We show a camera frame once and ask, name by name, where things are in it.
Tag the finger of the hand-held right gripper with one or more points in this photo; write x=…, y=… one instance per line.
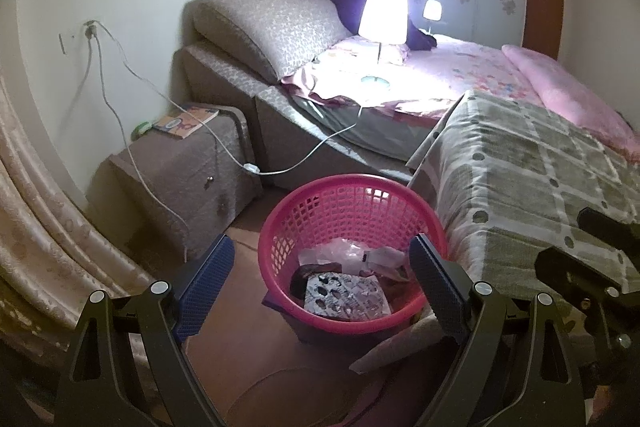
x=565, y=269
x=605, y=227

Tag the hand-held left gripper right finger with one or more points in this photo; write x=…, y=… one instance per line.
x=440, y=287

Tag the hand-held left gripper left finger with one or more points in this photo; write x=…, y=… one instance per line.
x=205, y=287

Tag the silver blister pack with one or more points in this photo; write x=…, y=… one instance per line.
x=345, y=297

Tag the dark wrapper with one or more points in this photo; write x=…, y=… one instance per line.
x=305, y=279

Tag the clear plastic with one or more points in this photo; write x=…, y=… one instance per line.
x=345, y=252

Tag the pink plastic basket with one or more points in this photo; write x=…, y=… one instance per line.
x=300, y=217

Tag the grey checked blanket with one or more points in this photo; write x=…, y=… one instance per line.
x=525, y=167

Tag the grey nightstand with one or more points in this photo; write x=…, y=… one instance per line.
x=175, y=177

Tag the pink quilt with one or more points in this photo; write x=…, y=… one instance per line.
x=560, y=87

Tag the colourful book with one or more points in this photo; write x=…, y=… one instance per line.
x=185, y=121

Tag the small green object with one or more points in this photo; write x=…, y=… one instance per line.
x=141, y=131

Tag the beige patterned curtain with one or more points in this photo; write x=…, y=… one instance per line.
x=40, y=232

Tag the grey upholstered bed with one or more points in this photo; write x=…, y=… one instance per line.
x=280, y=127

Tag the pink floral bed sheet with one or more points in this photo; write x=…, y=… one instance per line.
x=465, y=62

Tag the brown wooden door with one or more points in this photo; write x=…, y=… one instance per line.
x=542, y=12

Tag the pink floral pillow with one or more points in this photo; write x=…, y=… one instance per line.
x=350, y=49

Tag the grey headboard cushion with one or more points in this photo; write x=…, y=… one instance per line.
x=270, y=27

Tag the white table lamp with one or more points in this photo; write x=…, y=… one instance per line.
x=382, y=14

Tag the wall socket with plug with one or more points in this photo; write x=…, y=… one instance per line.
x=91, y=30

